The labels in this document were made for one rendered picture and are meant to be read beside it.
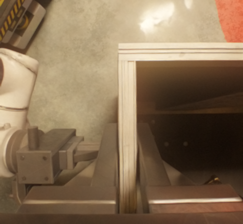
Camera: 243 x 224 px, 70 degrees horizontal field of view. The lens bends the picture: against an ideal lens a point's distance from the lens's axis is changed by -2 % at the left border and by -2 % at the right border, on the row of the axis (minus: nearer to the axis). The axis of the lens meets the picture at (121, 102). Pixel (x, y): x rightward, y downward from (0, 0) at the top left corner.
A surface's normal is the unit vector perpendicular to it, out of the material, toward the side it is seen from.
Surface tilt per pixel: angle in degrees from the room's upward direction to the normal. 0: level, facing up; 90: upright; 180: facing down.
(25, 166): 0
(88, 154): 30
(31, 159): 0
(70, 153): 0
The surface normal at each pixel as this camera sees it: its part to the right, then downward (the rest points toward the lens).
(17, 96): 0.68, 0.28
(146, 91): 0.00, 0.09
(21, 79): 0.84, 0.26
